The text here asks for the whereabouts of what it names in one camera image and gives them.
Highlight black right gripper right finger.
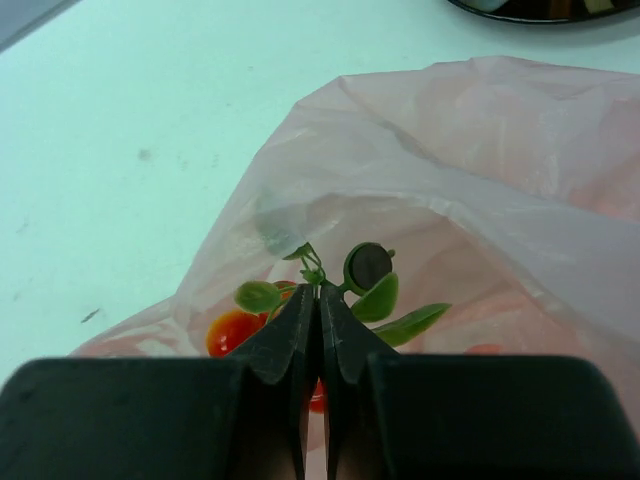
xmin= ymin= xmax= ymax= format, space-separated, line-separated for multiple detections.
xmin=319 ymin=287 xmax=639 ymax=479

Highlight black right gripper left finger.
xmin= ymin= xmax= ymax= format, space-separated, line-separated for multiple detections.
xmin=1 ymin=285 xmax=316 ymax=479

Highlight red cherry tomato sprig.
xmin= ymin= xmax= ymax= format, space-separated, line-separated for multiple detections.
xmin=205 ymin=241 xmax=454 ymax=414

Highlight pink plastic bag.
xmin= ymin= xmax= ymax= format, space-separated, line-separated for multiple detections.
xmin=77 ymin=57 xmax=639 ymax=423

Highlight dark rimmed plate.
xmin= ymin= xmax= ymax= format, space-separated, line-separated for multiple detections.
xmin=449 ymin=0 xmax=639 ymax=25

